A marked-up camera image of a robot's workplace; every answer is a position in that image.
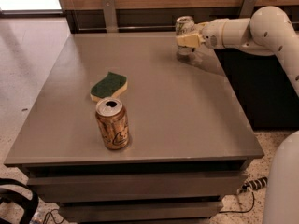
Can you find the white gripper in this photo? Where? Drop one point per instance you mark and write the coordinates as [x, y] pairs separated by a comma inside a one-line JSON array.
[[212, 34]]

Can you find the white green 7up can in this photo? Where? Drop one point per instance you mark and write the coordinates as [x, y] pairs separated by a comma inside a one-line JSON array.
[[185, 26]]

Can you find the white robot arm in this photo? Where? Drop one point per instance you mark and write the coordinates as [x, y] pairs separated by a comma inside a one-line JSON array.
[[267, 32]]

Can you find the gold brown soda can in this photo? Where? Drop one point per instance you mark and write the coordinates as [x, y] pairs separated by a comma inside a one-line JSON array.
[[112, 121]]

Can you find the green yellow sponge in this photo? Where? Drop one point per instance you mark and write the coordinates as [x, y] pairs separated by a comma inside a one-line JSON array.
[[112, 85]]

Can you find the grey drawer cabinet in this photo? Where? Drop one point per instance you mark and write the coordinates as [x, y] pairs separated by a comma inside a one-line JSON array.
[[182, 119]]

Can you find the upper grey drawer front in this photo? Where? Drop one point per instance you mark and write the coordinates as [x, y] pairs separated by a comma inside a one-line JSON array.
[[101, 188]]

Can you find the grey drawer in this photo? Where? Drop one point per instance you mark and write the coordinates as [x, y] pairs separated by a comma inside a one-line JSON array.
[[101, 188], [140, 212]]

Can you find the white black power strip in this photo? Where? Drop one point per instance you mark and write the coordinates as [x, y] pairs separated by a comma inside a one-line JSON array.
[[253, 185]]

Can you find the lower grey drawer front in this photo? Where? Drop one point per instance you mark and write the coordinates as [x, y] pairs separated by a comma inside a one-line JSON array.
[[140, 212]]

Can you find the black chair part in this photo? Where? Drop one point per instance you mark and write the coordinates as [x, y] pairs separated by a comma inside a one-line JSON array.
[[29, 206]]

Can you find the right metal wall bracket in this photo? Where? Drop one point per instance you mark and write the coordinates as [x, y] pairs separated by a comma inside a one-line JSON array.
[[247, 8]]

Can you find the metal wall bracket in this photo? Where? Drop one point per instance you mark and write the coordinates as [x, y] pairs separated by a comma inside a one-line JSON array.
[[110, 16], [247, 8]]

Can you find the horizontal metal rail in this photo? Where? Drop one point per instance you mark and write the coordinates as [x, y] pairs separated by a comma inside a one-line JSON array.
[[155, 27]]

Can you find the left metal wall bracket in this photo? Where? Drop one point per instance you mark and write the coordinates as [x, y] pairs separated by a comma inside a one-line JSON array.
[[110, 16]]

